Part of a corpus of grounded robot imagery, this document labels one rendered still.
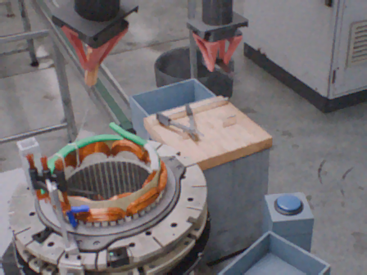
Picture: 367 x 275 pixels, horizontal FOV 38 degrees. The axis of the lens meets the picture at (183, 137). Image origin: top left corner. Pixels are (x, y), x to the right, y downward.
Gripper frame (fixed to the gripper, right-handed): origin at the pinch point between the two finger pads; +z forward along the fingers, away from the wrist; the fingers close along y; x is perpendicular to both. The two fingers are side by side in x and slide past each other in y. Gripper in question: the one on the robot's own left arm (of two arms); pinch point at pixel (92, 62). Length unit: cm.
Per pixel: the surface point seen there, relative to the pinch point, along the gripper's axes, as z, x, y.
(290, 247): 15.8, 36.2, -3.8
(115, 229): 17.8, 13.8, 9.3
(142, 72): 201, -105, -203
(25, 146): 18.1, -6.6, 6.4
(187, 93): 36, -2, -41
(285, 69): 160, -18, -231
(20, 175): 72, -33, -17
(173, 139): 27.3, 7.0, -19.1
